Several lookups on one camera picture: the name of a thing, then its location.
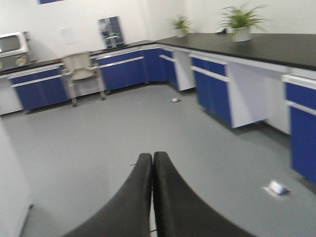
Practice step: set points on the potted spider plant far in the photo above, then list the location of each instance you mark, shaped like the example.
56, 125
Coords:
182, 25

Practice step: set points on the stainless steel glove box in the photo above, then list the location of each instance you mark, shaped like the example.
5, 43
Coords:
16, 50

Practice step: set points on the blue white lab bench cabinets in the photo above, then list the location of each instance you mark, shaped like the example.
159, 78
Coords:
271, 77

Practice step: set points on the white blue floor litter near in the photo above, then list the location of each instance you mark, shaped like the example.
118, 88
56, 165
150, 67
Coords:
276, 188

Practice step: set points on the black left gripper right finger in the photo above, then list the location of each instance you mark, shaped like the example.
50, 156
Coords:
180, 212

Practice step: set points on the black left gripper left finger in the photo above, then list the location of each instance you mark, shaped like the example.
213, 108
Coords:
127, 213

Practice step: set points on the white paper wall notice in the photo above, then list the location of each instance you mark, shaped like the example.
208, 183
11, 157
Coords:
68, 35

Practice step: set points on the white floor litter far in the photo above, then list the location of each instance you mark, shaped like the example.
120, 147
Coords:
175, 100

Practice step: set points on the cream mesh office chair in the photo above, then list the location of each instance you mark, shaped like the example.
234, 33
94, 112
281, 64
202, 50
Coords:
79, 68

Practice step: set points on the potted spider plant near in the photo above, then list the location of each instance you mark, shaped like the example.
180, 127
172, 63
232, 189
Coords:
238, 21

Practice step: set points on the grey pegboard drying rack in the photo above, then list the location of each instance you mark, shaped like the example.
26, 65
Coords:
110, 31

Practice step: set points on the potted spider plant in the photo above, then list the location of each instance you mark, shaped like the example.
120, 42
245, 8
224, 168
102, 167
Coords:
182, 25
238, 21

